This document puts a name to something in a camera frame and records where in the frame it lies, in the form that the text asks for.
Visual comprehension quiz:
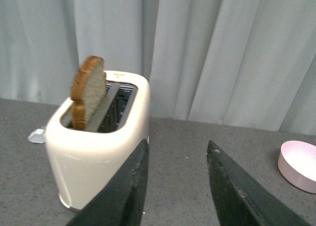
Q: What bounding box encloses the white toaster lever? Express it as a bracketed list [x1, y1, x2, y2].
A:
[28, 126, 46, 144]

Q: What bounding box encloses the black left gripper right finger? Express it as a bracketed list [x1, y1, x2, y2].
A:
[207, 141, 308, 226]

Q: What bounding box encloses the toasted bread slice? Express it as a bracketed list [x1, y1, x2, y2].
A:
[70, 56, 107, 130]

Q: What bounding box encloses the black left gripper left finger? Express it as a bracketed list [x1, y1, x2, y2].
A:
[67, 139, 149, 226]

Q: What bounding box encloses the pink plastic bowl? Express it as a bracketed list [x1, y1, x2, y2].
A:
[277, 140, 316, 194]

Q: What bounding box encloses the grey-white curtain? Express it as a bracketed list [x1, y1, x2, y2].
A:
[0, 0, 316, 135]

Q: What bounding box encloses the cream white toaster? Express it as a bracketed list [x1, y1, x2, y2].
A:
[45, 71, 150, 211]

